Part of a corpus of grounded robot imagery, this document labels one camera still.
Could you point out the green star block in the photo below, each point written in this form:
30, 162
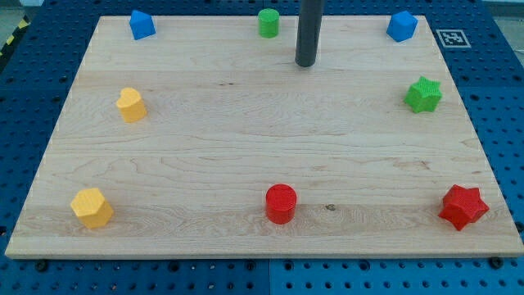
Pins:
423, 95

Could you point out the light wooden board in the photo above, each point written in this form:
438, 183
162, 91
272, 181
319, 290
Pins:
229, 115

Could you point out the yellow hexagon block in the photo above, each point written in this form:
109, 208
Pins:
91, 208

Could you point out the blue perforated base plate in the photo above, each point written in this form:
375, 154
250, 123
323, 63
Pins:
39, 74

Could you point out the red cylinder block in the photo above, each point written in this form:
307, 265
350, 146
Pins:
281, 200

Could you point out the green cylinder block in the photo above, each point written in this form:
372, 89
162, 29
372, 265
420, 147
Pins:
268, 23

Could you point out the blue pentagon block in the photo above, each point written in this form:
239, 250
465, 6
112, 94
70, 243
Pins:
141, 24

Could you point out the blue cube block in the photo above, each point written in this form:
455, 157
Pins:
402, 26

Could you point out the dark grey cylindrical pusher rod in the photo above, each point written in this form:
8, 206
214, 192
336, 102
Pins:
309, 25

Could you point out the white fiducial marker tag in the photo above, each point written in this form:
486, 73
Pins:
453, 38

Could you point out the red star block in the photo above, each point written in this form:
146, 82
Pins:
463, 206

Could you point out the yellow heart block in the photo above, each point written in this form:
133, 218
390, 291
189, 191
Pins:
131, 106

